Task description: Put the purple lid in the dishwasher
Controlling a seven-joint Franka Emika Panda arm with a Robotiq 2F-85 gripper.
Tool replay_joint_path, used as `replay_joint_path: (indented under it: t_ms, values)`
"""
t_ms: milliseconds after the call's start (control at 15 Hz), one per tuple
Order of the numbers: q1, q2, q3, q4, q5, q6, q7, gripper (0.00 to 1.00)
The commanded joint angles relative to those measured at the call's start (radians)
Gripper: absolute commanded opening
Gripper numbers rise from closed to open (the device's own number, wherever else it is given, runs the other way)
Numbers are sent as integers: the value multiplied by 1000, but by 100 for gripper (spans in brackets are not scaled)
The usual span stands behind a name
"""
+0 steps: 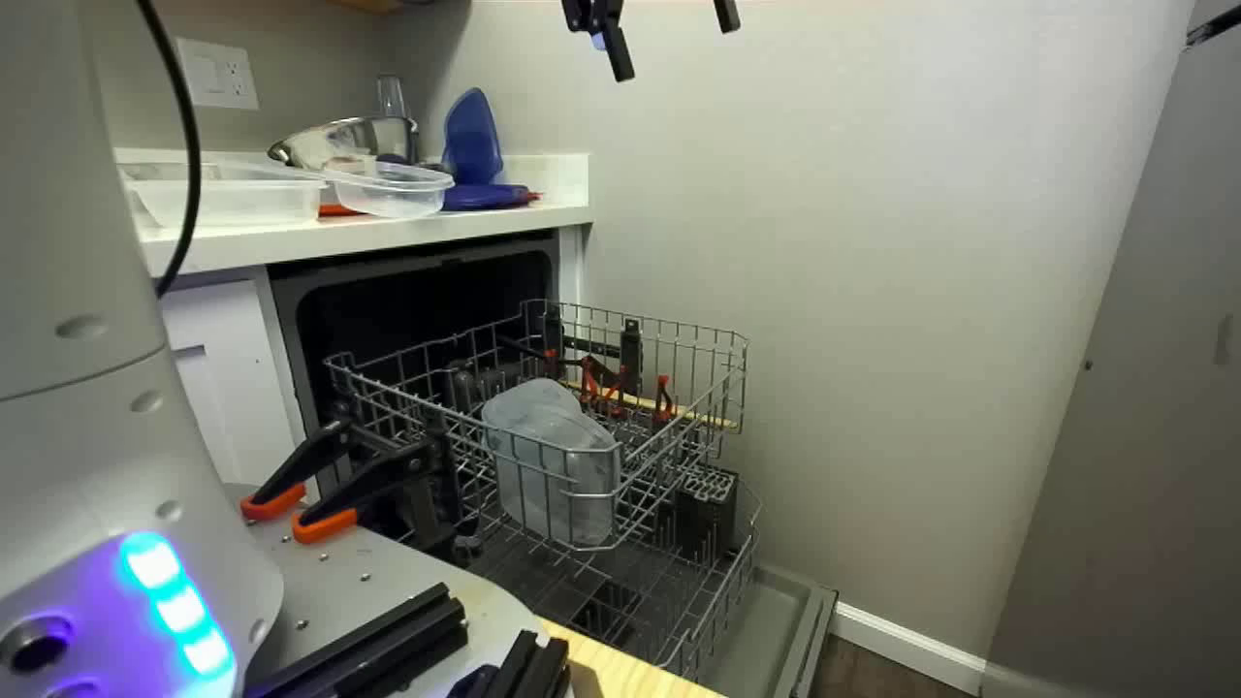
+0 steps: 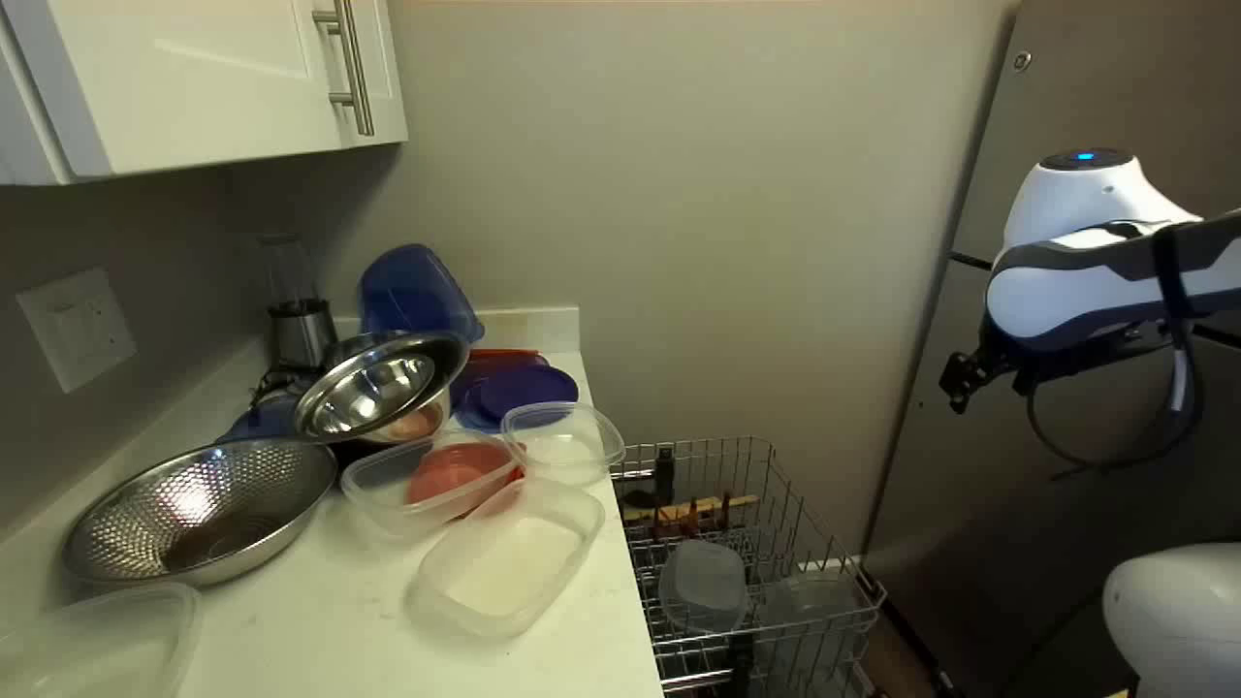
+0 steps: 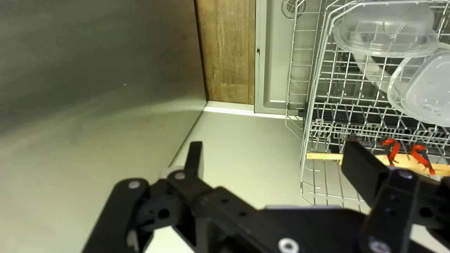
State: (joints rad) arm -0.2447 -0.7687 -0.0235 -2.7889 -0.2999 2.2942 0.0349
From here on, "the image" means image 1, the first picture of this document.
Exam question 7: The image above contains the clear rectangular plastic container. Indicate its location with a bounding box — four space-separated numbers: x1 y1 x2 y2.
126 172 324 229

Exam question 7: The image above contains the black aluminium rail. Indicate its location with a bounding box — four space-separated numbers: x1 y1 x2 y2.
246 582 471 698

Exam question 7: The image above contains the wooden handled utensil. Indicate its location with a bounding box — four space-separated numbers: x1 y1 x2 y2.
577 357 734 429

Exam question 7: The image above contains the white wall outlet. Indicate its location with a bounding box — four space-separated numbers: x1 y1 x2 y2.
180 39 262 111

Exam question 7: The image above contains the open dishwasher door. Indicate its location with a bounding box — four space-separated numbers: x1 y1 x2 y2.
538 557 843 698

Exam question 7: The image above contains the blue plastic container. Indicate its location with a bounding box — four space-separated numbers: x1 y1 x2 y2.
445 91 503 182

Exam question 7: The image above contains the steel mixing bowl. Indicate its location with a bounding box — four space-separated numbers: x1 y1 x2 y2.
267 117 418 172

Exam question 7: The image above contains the blender jar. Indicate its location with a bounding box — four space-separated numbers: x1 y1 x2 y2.
373 78 414 163

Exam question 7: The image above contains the upper dishwasher rack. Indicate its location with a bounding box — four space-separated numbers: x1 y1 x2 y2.
326 300 748 556

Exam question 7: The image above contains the dishwasher rack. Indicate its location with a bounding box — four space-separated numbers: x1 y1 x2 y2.
471 512 757 683
326 300 748 556

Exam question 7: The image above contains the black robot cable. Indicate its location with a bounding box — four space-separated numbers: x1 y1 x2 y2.
132 0 206 301

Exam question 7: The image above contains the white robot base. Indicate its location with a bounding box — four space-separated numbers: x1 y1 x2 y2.
0 0 284 698

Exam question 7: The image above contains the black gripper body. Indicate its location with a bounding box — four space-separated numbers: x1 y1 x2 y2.
562 0 626 31

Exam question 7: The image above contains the clear container with red lid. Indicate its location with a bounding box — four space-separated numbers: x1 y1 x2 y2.
324 159 453 220

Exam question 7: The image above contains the blue purple plastic lid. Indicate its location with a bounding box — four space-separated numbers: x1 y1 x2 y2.
444 182 538 213

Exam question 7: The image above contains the white lower cabinet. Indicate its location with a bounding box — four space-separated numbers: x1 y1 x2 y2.
165 270 304 484

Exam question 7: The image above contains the lower dishwasher rack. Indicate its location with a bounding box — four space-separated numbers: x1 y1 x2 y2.
471 512 757 683

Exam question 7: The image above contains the black cutlery basket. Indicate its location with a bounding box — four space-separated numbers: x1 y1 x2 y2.
674 464 743 561

